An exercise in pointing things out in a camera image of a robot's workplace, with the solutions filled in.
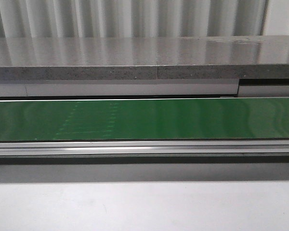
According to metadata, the grey speckled stone counter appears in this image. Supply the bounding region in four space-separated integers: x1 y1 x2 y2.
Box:
0 35 289 97

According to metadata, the green conveyor belt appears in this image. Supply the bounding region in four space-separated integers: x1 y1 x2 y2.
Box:
0 98 289 141

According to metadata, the white pleated curtain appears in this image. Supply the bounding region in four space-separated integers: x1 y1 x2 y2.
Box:
0 0 289 38

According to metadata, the aluminium conveyor frame rail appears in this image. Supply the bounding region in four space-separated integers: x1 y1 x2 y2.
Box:
0 140 289 157

